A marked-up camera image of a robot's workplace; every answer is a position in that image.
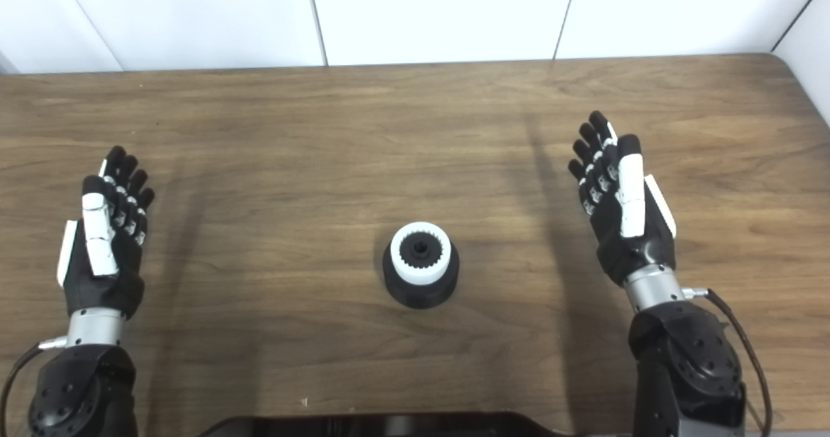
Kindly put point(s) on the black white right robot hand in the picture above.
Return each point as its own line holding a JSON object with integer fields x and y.
{"x": 635, "y": 252}

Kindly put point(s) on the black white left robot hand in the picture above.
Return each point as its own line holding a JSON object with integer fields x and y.
{"x": 104, "y": 288}

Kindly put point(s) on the round black stepped part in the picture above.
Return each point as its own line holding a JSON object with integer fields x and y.
{"x": 421, "y": 294}

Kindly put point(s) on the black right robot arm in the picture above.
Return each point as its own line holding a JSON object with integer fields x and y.
{"x": 687, "y": 366}

